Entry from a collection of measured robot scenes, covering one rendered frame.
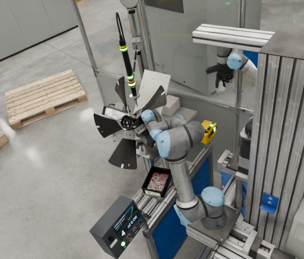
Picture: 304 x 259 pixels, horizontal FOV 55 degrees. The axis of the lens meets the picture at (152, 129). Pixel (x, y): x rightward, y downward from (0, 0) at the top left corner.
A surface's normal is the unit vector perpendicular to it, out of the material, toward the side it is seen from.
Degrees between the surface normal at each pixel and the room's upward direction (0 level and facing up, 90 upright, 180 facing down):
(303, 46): 0
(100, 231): 15
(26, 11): 90
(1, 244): 0
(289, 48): 0
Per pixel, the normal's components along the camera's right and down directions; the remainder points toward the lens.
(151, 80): -0.55, -0.02
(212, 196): -0.04, -0.78
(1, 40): 0.66, 0.41
